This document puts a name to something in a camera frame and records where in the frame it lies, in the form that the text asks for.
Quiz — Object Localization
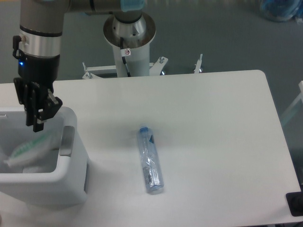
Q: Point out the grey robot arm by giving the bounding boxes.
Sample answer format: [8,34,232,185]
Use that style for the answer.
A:
[12,0,144,132]

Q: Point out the white trash can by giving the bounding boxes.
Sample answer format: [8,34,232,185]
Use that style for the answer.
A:
[0,107,90,205]

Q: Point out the clear plastic bag green print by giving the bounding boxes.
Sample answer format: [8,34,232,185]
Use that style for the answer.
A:
[3,130,61,168]

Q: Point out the black cable on pedestal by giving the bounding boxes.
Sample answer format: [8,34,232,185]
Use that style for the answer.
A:
[119,36,132,78]

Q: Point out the white frame at right edge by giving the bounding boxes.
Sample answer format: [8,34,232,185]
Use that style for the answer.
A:
[280,81,303,127]

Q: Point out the black device at table corner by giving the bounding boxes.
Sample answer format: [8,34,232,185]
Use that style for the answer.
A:
[286,192,303,217]

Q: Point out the blue plastic bag on floor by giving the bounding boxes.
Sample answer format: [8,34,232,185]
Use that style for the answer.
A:
[259,0,303,22]

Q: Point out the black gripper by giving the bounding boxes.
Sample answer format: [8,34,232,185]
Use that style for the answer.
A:
[13,51,62,132]

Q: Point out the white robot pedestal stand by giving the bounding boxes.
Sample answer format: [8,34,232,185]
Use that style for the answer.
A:
[81,12,204,80]

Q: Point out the clear plastic water bottle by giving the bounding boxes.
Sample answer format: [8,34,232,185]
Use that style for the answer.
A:
[136,125,164,194]

